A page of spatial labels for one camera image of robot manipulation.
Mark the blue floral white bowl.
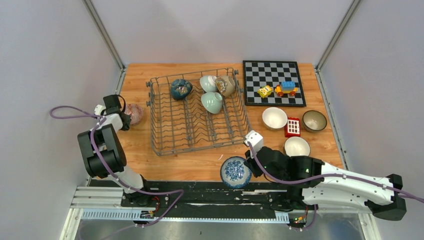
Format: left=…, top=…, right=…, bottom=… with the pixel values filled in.
left=220, top=156, right=252, bottom=189

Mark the beige speckled bowl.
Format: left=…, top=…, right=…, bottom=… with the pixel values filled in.
left=215, top=75, right=236, bottom=98

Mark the cream beige bowl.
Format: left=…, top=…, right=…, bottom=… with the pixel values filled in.
left=262, top=107, right=288, bottom=131

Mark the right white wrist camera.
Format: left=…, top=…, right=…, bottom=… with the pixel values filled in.
left=243, top=130, right=264, bottom=151

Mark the dark teal glazed bowl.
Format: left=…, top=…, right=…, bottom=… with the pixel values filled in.
left=170, top=78, right=193, bottom=100

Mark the red white toy block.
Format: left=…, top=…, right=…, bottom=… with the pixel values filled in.
left=284, top=117, right=301, bottom=138

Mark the pale green bowl middle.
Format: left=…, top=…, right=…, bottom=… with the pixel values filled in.
left=201, top=92, right=223, bottom=114

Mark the pale green bowl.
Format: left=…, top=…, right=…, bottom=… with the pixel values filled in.
left=201, top=92, right=223, bottom=114
left=199, top=75, right=218, bottom=93

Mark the pale green bowl rear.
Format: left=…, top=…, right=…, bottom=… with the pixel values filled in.
left=199, top=75, right=218, bottom=93

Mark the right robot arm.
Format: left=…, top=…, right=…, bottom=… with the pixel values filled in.
left=244, top=146, right=407, bottom=221

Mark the yellow toy block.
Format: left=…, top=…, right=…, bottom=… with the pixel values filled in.
left=257, top=85, right=273, bottom=98

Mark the blue zigzag pattern bowl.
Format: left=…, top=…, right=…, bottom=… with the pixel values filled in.
left=124, top=103, right=144, bottom=126

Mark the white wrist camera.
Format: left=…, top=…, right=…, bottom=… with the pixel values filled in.
left=94, top=104, right=106, bottom=116
left=243, top=130, right=264, bottom=151

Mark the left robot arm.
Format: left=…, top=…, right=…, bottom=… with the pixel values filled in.
left=77, top=94, right=153, bottom=207

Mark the grey wire dish rack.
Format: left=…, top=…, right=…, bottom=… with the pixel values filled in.
left=146, top=67, right=252, bottom=156

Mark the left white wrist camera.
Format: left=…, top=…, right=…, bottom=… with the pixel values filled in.
left=94, top=104, right=106, bottom=116

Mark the dark blue white bowl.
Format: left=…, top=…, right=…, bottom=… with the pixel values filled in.
left=284, top=136, right=311, bottom=157

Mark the black white checkerboard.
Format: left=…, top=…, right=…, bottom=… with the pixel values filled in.
left=242, top=60, right=307, bottom=107

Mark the orange blue toy car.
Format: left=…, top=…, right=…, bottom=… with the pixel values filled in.
left=274, top=81, right=298, bottom=97

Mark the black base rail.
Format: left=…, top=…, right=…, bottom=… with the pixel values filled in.
left=71, top=180, right=372, bottom=223

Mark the black striped bowl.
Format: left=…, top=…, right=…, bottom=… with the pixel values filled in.
left=302, top=110, right=328, bottom=133

